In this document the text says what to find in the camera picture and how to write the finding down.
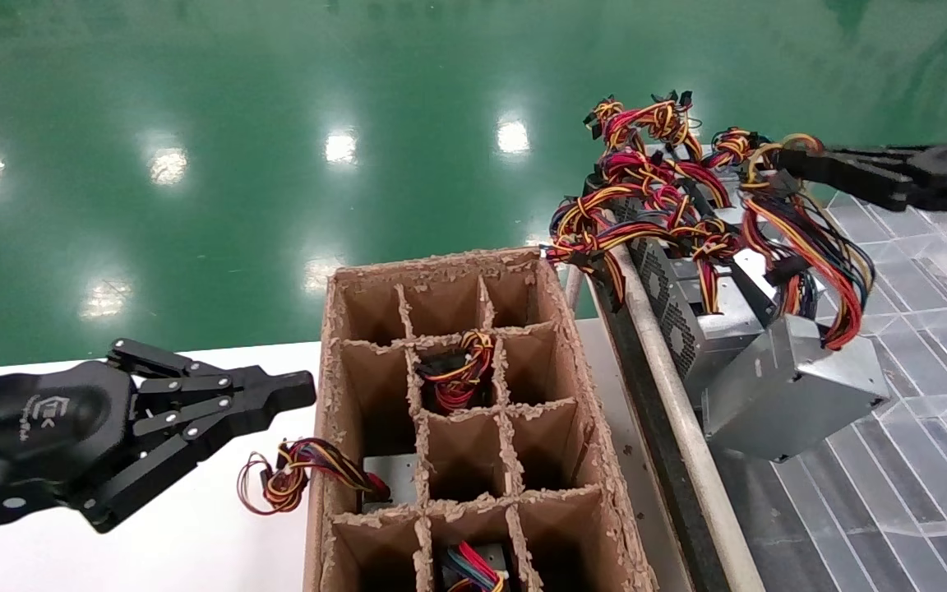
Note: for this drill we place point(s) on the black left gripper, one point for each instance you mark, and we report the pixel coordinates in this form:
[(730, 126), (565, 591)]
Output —
[(30, 436)]

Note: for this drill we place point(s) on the brown cardboard divider box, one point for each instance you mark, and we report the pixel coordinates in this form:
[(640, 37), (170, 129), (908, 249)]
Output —
[(358, 386)]

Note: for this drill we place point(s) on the black cart edge strip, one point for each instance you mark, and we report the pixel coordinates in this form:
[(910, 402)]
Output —
[(642, 395)]

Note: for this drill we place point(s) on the clear plastic divider tray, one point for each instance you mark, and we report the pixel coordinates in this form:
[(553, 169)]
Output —
[(917, 493)]

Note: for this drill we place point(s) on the white cart post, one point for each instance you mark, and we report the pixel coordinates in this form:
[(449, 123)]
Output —
[(574, 292)]

